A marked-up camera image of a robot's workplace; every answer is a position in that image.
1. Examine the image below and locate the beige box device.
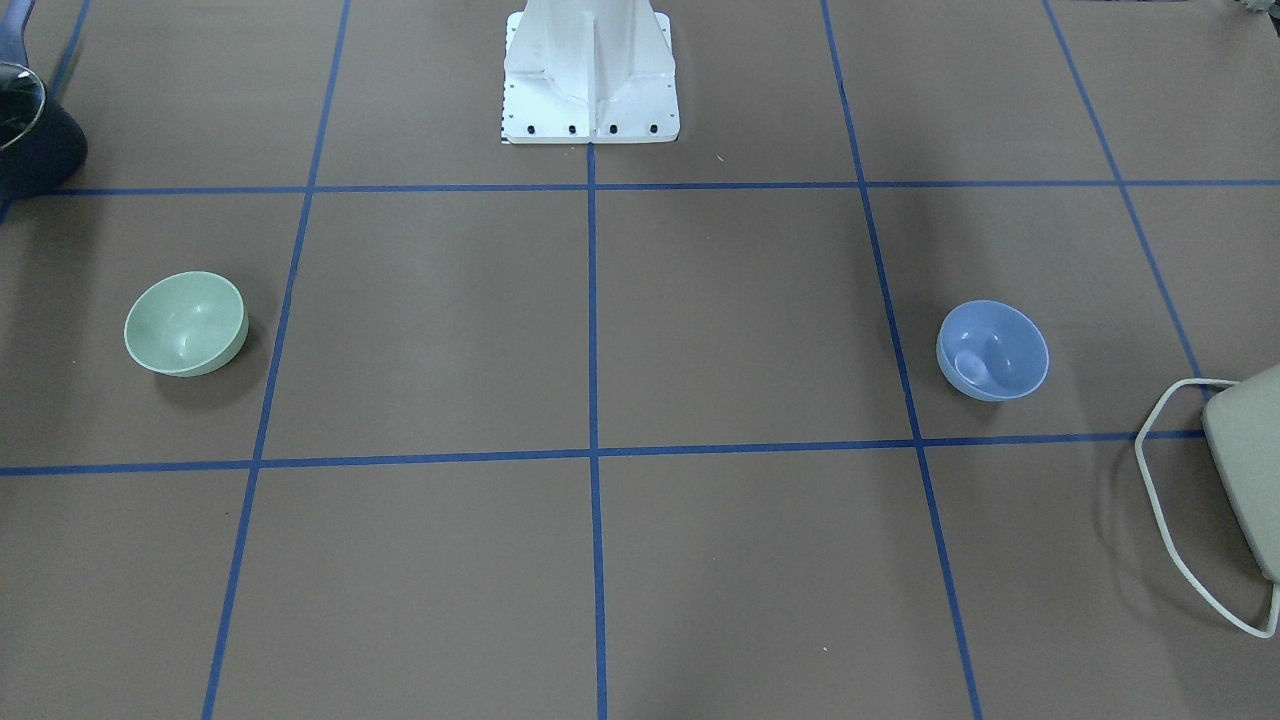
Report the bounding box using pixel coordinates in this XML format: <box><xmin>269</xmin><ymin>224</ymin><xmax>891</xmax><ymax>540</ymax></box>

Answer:
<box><xmin>1203</xmin><ymin>366</ymin><xmax>1279</xmax><ymax>582</ymax></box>

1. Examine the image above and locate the white cable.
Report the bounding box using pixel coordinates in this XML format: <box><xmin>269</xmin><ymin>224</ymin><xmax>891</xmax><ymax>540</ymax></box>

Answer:
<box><xmin>1135</xmin><ymin>378</ymin><xmax>1280</xmax><ymax>639</ymax></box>

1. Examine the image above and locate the blue bowl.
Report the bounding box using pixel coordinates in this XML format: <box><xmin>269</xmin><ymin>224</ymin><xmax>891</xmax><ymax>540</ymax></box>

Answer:
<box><xmin>934</xmin><ymin>299</ymin><xmax>1051</xmax><ymax>404</ymax></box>

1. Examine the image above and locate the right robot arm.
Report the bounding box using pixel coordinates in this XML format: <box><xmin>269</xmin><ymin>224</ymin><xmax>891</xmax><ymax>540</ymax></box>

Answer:
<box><xmin>1</xmin><ymin>1</ymin><xmax>88</xmax><ymax>202</ymax></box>

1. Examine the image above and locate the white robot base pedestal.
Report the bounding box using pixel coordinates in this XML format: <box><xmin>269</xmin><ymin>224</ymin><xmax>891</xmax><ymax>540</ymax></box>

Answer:
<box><xmin>500</xmin><ymin>1</ymin><xmax>681</xmax><ymax>145</ymax></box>

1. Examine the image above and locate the green bowl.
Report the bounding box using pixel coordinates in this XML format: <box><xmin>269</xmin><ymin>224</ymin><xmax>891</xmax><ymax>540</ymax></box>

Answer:
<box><xmin>122</xmin><ymin>272</ymin><xmax>250</xmax><ymax>378</ymax></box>

